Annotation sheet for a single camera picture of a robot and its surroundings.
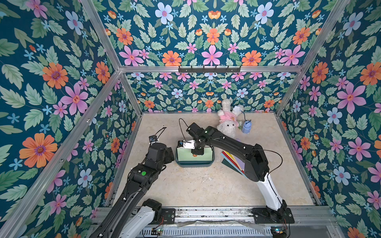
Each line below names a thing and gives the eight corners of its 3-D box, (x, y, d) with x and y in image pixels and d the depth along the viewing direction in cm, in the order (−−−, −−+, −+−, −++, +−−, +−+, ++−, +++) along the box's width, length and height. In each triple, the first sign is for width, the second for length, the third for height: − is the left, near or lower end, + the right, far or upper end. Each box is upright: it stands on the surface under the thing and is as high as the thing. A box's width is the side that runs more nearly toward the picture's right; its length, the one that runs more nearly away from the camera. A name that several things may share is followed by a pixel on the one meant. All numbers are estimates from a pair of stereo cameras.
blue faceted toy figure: (242, 133, 109) (245, 125, 102) (241, 127, 113) (243, 119, 105) (249, 133, 109) (252, 125, 102) (247, 127, 113) (250, 119, 105)
